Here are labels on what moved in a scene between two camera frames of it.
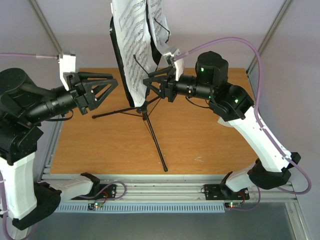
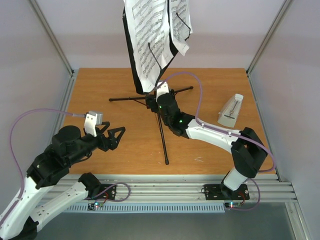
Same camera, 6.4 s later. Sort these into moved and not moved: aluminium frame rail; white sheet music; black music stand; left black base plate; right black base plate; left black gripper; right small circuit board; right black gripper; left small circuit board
Moved: right black gripper; left black gripper; black music stand; white sheet music
Not moved: left small circuit board; aluminium frame rail; left black base plate; right black base plate; right small circuit board
